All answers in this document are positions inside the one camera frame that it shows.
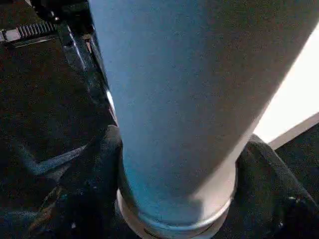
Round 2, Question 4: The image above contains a white plastic table top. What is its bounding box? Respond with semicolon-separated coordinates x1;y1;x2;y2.
252;33;319;151

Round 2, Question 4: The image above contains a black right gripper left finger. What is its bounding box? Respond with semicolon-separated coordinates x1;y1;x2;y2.
27;125;126;239

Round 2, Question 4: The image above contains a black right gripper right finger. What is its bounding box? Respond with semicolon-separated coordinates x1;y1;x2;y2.
218;134;319;239

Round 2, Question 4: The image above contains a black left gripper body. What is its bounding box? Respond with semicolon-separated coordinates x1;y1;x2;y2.
0;0;118;125

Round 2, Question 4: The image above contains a white plastic table leg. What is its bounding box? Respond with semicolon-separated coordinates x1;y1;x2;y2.
88;0;319;239

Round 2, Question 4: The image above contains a black work mat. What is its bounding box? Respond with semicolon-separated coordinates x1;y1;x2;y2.
0;0;319;239

